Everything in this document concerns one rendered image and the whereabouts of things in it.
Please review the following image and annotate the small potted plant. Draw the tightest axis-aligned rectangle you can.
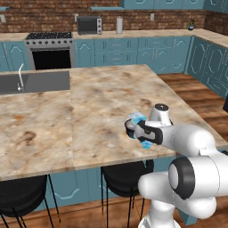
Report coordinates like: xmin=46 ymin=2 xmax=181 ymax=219
xmin=187 ymin=19 xmax=197 ymax=32

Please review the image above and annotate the teal base cupboard run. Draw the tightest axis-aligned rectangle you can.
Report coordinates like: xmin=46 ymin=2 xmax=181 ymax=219
xmin=72 ymin=36 xmax=192 ymax=76
xmin=184 ymin=35 xmax=228 ymax=101
xmin=0 ymin=41 xmax=31 ymax=72

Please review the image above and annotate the grey sink basin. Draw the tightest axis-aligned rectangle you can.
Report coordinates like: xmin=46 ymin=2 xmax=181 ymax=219
xmin=0 ymin=70 xmax=71 ymax=95

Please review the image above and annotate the teal wall cupboard run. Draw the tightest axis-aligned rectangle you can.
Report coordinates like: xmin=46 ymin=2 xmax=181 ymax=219
xmin=119 ymin=0 xmax=228 ymax=14

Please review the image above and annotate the steel cooker with oven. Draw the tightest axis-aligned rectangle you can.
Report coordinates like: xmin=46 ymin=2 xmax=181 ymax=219
xmin=24 ymin=31 xmax=76 ymax=71

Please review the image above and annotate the light blue yogurt container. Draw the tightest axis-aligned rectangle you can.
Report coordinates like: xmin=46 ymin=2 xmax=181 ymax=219
xmin=129 ymin=111 xmax=147 ymax=126

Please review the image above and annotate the black stool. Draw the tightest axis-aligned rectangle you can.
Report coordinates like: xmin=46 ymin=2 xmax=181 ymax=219
xmin=0 ymin=174 xmax=62 ymax=228
xmin=100 ymin=159 xmax=155 ymax=228

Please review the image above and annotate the grey toaster oven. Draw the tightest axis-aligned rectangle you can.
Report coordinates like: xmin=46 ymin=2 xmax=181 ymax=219
xmin=76 ymin=15 xmax=103 ymax=37

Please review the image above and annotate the silver tap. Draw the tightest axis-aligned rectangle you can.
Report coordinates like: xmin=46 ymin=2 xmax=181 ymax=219
xmin=16 ymin=62 xmax=27 ymax=93

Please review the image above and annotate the teal island cabinet front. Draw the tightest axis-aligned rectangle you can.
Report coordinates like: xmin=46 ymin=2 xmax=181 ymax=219
xmin=33 ymin=155 xmax=198 ymax=226

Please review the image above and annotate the white paper towel roll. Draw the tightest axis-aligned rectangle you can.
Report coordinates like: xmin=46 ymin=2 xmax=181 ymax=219
xmin=115 ymin=16 xmax=124 ymax=35

